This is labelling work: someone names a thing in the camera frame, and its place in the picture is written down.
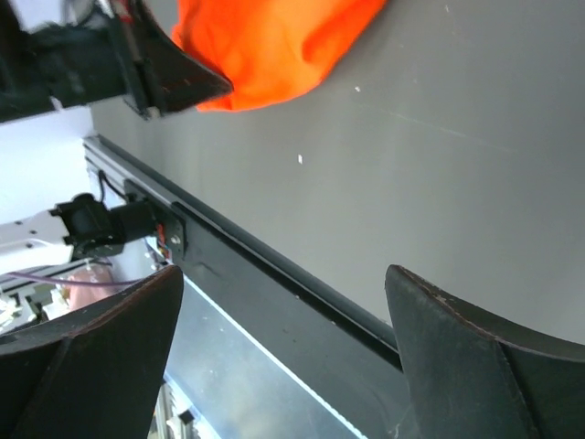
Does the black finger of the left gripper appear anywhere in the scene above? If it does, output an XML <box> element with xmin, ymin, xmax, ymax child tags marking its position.
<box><xmin>132</xmin><ymin>1</ymin><xmax>233</xmax><ymax>114</ymax></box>

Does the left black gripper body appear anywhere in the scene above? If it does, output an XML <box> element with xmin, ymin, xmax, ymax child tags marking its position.
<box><xmin>1</xmin><ymin>1</ymin><xmax>146</xmax><ymax>122</ymax></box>

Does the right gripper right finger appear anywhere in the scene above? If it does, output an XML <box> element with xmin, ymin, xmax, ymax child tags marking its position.
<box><xmin>385</xmin><ymin>265</ymin><xmax>584</xmax><ymax>438</ymax></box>

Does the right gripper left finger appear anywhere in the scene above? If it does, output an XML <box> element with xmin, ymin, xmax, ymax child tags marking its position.
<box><xmin>1</xmin><ymin>265</ymin><xmax>184</xmax><ymax>438</ymax></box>

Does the orange t shirt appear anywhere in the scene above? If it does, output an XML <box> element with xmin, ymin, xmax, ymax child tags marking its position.
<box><xmin>172</xmin><ymin>0</ymin><xmax>386</xmax><ymax>112</ymax></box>

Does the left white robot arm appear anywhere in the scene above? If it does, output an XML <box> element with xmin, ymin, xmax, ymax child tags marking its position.
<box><xmin>1</xmin><ymin>1</ymin><xmax>232</xmax><ymax>263</ymax></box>

